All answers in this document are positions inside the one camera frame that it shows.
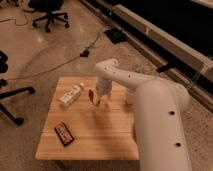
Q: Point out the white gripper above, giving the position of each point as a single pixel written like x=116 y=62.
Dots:
x=103 y=88

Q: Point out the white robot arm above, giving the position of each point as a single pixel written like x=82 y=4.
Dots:
x=157 y=104

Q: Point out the white plastic bottle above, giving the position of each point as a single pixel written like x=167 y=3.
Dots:
x=69 y=97

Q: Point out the red black snack packet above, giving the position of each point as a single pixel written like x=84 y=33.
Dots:
x=64 y=134

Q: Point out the black floor mat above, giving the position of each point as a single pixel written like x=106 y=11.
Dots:
x=115 y=35

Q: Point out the black office chair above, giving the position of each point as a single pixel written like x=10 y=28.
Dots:
x=50 y=8

